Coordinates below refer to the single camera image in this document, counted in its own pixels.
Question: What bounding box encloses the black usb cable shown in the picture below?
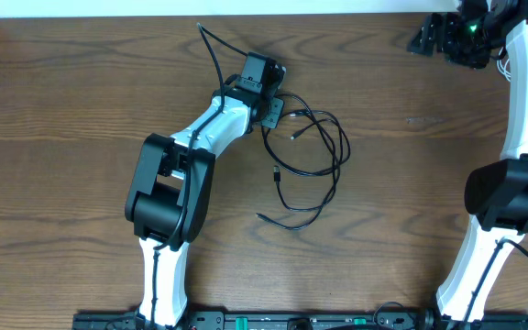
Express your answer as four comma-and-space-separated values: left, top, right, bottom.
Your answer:
255, 93, 352, 231
261, 109, 344, 214

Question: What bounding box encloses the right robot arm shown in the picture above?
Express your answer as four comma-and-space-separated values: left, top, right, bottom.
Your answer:
407, 0, 528, 329

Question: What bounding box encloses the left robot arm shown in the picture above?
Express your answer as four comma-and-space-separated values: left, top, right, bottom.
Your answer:
125, 52, 286, 329

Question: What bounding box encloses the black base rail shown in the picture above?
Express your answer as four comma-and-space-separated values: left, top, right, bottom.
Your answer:
71, 302, 528, 330

